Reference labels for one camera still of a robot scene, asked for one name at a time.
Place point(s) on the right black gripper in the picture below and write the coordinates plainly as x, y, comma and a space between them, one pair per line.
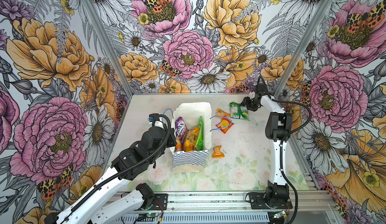
246, 101

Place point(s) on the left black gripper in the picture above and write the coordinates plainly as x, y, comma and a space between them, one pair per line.
171, 142

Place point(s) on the green rainbow snack bag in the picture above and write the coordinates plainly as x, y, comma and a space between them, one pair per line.
238, 111

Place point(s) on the purple candy bag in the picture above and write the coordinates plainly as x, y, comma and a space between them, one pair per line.
180, 128

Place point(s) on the yellow mango candy bag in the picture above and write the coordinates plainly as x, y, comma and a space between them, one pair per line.
190, 139

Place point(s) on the small red orange packet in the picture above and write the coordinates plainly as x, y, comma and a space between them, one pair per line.
224, 125

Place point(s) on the orange biscuit packet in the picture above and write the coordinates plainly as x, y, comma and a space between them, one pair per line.
222, 113

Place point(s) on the checkered paper bag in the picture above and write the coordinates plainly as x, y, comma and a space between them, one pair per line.
193, 124

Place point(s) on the green Lays chips bag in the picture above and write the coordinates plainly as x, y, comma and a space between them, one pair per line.
200, 141

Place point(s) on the small orange snack packet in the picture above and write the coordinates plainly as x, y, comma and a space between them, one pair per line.
217, 154

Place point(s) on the Fox's fruits candy bag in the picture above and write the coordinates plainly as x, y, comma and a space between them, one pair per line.
179, 146

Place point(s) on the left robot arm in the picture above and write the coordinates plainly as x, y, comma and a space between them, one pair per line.
92, 207

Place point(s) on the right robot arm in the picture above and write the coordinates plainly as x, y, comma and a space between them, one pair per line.
278, 125

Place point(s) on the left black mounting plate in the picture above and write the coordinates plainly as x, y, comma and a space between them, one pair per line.
155, 202

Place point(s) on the black mounting plate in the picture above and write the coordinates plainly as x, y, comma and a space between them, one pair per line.
258, 201
155, 202

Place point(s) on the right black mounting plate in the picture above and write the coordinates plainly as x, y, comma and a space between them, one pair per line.
258, 201

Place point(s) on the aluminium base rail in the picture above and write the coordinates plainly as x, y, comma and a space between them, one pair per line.
227, 207

